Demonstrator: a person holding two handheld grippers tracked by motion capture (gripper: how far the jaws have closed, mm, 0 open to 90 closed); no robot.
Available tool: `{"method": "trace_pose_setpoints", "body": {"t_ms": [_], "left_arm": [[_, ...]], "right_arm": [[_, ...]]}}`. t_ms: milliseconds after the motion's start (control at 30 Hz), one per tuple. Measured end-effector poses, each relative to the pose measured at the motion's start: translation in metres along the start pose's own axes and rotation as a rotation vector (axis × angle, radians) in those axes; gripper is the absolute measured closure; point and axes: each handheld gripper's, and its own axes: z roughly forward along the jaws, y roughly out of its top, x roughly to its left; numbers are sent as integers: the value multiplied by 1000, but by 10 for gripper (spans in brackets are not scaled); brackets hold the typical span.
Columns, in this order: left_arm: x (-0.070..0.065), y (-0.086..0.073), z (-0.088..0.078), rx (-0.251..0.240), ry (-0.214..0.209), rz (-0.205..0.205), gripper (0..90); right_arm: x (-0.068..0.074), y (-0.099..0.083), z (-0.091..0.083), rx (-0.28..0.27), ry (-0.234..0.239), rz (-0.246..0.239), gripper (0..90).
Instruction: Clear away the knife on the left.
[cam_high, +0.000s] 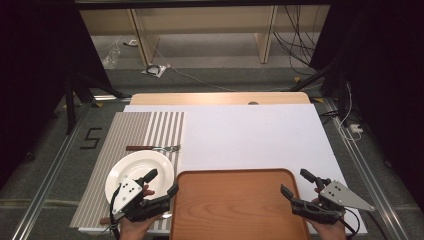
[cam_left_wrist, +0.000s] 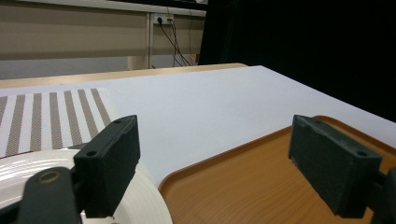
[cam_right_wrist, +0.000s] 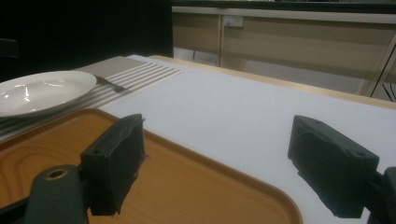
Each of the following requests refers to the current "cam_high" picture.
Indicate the aluminium floor rail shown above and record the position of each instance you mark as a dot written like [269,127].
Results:
[46,173]
[363,173]

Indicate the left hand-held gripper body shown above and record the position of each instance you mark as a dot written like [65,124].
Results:
[126,195]

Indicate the clear empty plastic bag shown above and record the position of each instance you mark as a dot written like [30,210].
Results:
[111,58]

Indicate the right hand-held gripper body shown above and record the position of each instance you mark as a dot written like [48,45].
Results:
[340,196]

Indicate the wooden table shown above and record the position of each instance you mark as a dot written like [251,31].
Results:
[200,98]

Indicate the wooden tray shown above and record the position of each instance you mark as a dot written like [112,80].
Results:
[233,206]

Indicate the white power strip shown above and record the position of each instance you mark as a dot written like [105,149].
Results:
[356,128]

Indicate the white board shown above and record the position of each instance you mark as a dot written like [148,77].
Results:
[250,136]

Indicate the person's left hand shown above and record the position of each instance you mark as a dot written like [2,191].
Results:
[135,230]

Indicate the person's right hand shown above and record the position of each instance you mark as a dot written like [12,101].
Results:
[330,231]

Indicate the light wooden shelf unit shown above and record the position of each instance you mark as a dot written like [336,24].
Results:
[206,20]

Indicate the striped placemat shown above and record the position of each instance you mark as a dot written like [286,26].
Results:
[133,133]

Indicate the black metal stand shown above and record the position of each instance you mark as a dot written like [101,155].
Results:
[70,106]
[341,96]

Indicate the white plate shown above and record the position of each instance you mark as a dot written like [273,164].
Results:
[136,166]

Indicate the black curtain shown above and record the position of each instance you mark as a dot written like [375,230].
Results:
[390,66]
[33,66]

